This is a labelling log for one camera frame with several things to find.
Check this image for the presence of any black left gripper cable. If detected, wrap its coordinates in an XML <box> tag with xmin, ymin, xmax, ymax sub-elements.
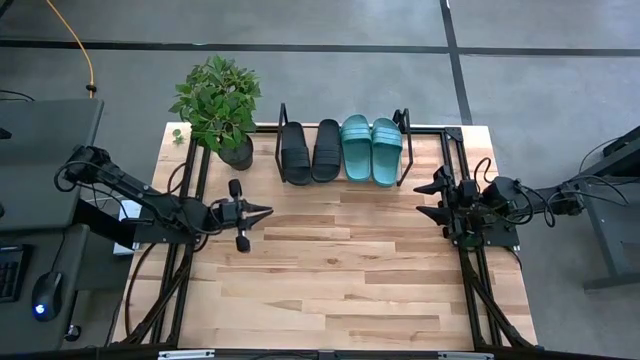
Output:
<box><xmin>166</xmin><ymin>161</ymin><xmax>188</xmax><ymax>196</ymax></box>

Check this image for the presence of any black plant pot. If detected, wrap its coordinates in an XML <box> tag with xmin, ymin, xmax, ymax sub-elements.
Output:
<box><xmin>218</xmin><ymin>134</ymin><xmax>255</xmax><ymax>172</ymax></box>

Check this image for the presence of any wooden shelf with black frame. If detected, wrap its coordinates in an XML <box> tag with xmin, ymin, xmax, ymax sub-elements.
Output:
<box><xmin>274</xmin><ymin>102</ymin><xmax>416</xmax><ymax>188</ymax></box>

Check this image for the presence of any black aluminium rig frame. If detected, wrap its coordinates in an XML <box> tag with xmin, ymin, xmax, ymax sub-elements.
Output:
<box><xmin>107</xmin><ymin>123</ymin><xmax>537</xmax><ymax>352</ymax></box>

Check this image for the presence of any teal rubber slide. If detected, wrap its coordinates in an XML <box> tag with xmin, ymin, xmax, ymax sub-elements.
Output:
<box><xmin>371</xmin><ymin>117</ymin><xmax>404</xmax><ymax>188</ymax></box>
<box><xmin>339</xmin><ymin>114</ymin><xmax>373</xmax><ymax>183</ymax></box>

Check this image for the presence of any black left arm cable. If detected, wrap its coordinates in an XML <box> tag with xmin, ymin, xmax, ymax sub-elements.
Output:
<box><xmin>53</xmin><ymin>158</ymin><xmax>102</xmax><ymax>195</ymax></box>

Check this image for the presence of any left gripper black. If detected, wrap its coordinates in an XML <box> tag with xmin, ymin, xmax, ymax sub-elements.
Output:
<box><xmin>219</xmin><ymin>178</ymin><xmax>274</xmax><ymax>254</ymax></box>

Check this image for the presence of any white box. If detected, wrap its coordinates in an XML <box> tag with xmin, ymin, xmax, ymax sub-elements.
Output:
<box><xmin>112</xmin><ymin>198</ymin><xmax>145</xmax><ymax>257</ymax></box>

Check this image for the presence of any green leafy plant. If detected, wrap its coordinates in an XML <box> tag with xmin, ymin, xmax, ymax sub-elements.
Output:
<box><xmin>168</xmin><ymin>54</ymin><xmax>263</xmax><ymax>154</ymax></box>

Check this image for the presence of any thin black floor cable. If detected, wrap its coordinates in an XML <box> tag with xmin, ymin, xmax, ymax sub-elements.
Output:
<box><xmin>0</xmin><ymin>88</ymin><xmax>36</xmax><ymax>103</ymax></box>

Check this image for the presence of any dark brown cable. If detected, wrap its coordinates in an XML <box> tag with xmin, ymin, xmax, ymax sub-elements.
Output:
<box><xmin>124</xmin><ymin>242</ymin><xmax>157</xmax><ymax>337</ymax></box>

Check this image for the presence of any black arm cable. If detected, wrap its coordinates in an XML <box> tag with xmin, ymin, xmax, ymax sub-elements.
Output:
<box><xmin>514</xmin><ymin>137</ymin><xmax>632</xmax><ymax>229</ymax></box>
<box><xmin>53</xmin><ymin>158</ymin><xmax>102</xmax><ymax>195</ymax></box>

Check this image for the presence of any silver metal bracket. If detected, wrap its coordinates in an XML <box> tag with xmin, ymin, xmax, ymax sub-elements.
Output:
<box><xmin>438</xmin><ymin>351</ymin><xmax>495</xmax><ymax>360</ymax></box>
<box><xmin>158</xmin><ymin>349</ymin><xmax>216</xmax><ymax>360</ymax></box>

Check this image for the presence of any dark grey desk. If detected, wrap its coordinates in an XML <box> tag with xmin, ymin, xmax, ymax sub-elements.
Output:
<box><xmin>0</xmin><ymin>223</ymin><xmax>134</xmax><ymax>356</ymax></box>

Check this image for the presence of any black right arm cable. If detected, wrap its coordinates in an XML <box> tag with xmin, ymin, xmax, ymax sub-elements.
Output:
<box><xmin>514</xmin><ymin>137</ymin><xmax>632</xmax><ymax>229</ymax></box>

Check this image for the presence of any black keyboard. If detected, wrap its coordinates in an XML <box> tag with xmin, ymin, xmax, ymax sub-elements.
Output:
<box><xmin>0</xmin><ymin>244</ymin><xmax>27</xmax><ymax>304</ymax></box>

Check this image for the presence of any yellow cable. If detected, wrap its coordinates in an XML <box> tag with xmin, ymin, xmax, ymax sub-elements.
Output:
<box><xmin>44</xmin><ymin>0</ymin><xmax>97</xmax><ymax>99</ymax></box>

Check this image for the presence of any grey metal stand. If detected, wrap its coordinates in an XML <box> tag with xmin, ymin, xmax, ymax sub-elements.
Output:
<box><xmin>579</xmin><ymin>124</ymin><xmax>640</xmax><ymax>291</ymax></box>

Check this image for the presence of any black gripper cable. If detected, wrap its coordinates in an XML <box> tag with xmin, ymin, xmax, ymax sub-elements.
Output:
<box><xmin>166</xmin><ymin>161</ymin><xmax>188</xmax><ymax>196</ymax></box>
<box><xmin>471</xmin><ymin>156</ymin><xmax>496</xmax><ymax>185</ymax></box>

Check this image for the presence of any black computer mouse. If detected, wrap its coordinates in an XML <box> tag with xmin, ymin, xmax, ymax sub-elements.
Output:
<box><xmin>30</xmin><ymin>271</ymin><xmax>65</xmax><ymax>322</ymax></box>

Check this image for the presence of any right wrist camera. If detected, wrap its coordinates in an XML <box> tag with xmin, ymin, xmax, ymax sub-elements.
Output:
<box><xmin>458</xmin><ymin>179</ymin><xmax>479</xmax><ymax>206</ymax></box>

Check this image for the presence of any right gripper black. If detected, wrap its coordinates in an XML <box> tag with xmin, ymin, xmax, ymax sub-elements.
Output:
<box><xmin>413</xmin><ymin>167</ymin><xmax>469</xmax><ymax>240</ymax></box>

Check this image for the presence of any black rubber slide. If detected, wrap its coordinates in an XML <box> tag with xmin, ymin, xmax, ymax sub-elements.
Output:
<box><xmin>280</xmin><ymin>121</ymin><xmax>314</xmax><ymax>187</ymax></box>
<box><xmin>311</xmin><ymin>118</ymin><xmax>343</xmax><ymax>184</ymax></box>

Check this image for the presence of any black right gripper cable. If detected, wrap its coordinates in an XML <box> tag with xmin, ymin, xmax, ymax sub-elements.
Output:
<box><xmin>471</xmin><ymin>156</ymin><xmax>496</xmax><ymax>185</ymax></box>

